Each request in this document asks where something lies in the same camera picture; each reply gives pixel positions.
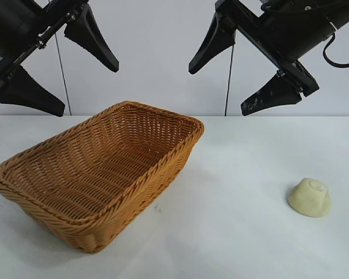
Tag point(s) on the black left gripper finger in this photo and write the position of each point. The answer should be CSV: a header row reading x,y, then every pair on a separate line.
x,y
93,40
32,94

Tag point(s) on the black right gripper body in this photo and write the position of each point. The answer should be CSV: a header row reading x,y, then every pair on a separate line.
x,y
293,32

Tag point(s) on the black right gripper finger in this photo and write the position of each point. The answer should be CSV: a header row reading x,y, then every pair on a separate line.
x,y
273,97
213,43

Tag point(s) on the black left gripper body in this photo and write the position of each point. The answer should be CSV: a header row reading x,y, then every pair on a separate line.
x,y
14,26

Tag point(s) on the brown woven wicker basket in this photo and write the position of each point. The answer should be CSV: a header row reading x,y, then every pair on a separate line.
x,y
104,162

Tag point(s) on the pale yellow egg yolk pastry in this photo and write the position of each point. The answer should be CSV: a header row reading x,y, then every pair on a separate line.
x,y
308,200

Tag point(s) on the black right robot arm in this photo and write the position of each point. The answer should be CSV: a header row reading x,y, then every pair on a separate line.
x,y
346,8

